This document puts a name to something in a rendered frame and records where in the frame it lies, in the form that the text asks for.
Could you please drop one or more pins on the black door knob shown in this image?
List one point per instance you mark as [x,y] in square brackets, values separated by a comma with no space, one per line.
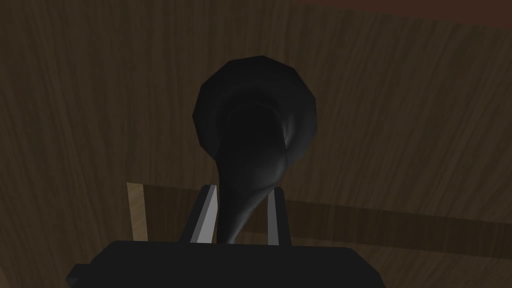
[256,116]

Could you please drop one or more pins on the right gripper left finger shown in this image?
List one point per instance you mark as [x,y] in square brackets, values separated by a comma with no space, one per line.
[204,220]

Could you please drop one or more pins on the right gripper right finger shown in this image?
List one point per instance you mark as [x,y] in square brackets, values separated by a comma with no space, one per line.
[276,220]

